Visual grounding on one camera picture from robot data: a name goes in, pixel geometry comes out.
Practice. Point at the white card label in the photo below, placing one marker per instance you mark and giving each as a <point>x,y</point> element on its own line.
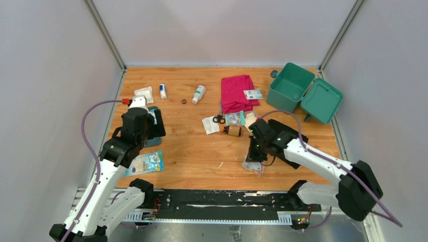
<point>253,94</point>

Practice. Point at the pink folded cloth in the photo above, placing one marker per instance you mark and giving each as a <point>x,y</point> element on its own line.
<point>232,94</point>

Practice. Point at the brown orange-cap bottle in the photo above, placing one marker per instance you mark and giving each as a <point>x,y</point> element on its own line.
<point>235,131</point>

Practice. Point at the blue cartoon packet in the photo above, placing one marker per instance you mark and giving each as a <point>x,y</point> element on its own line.
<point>146,163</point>

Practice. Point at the white paper sachet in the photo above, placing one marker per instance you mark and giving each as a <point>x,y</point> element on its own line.
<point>210,126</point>

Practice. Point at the teal patterned small packet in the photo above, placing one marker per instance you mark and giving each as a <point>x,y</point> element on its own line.
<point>235,119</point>

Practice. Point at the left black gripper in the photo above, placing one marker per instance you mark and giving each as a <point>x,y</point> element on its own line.
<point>154,133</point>

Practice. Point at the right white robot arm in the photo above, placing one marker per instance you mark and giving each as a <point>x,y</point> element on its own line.
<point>352,187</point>

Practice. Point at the white green-label bottle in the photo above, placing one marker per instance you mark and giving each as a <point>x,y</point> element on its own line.
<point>198,94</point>

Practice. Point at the white gauze pack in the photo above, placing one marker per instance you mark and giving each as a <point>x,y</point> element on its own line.
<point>146,92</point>

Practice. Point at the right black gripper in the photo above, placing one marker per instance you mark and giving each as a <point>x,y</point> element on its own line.
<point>252,156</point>

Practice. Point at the clear bag of items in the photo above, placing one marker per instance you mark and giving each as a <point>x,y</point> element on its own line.
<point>255,167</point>

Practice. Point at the teal medicine box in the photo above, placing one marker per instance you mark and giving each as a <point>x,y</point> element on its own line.
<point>294,85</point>

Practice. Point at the black cloth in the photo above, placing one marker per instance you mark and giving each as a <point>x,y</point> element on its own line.
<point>284,128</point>

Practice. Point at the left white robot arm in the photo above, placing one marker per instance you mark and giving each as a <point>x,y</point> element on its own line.
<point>91,220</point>

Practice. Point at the small white blue tube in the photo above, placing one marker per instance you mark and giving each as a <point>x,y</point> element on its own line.
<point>162,91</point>

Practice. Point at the cotton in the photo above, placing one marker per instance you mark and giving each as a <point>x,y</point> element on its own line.
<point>250,118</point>

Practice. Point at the black handled scissors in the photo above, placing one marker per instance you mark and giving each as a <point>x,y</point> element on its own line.
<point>219,119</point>

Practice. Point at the teal divided tray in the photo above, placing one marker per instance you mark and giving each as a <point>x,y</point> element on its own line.
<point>157,140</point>

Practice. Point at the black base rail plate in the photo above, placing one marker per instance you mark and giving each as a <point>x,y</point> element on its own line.
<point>221,207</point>

